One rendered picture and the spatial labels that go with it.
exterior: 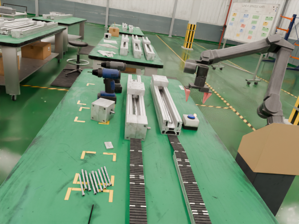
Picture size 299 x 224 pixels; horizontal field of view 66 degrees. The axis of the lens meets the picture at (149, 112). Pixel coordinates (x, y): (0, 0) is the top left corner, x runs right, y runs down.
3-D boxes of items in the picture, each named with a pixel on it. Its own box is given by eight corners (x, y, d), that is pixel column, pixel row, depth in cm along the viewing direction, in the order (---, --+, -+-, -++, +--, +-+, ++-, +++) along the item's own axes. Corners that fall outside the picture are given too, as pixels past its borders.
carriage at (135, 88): (143, 100, 148) (144, 90, 145) (126, 98, 146) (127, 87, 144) (142, 91, 162) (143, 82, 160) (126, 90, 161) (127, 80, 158)
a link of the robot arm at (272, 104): (299, 39, 120) (289, 50, 130) (272, 31, 123) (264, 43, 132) (280, 114, 107) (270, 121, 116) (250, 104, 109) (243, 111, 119)
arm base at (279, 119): (294, 131, 104) (279, 138, 115) (291, 114, 106) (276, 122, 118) (274, 130, 103) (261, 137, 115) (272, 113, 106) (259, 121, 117)
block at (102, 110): (109, 124, 123) (111, 108, 119) (90, 119, 125) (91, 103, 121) (117, 118, 132) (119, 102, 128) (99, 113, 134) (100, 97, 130)
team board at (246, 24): (210, 69, 720) (228, 0, 643) (222, 69, 742) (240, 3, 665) (246, 85, 599) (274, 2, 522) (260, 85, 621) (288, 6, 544)
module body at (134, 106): (143, 132, 121) (146, 118, 117) (124, 130, 120) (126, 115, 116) (139, 85, 194) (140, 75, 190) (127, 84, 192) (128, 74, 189)
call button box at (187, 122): (197, 130, 132) (200, 121, 130) (180, 129, 131) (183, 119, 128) (193, 124, 139) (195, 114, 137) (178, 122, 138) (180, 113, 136)
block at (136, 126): (149, 142, 113) (152, 124, 109) (124, 139, 111) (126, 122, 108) (148, 132, 121) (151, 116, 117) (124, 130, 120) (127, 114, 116)
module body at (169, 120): (179, 135, 123) (182, 121, 120) (160, 134, 122) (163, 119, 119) (161, 88, 196) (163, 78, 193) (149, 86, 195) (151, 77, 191)
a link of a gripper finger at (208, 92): (192, 100, 132) (196, 84, 128) (204, 101, 133) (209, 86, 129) (195, 104, 126) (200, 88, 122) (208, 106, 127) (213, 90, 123)
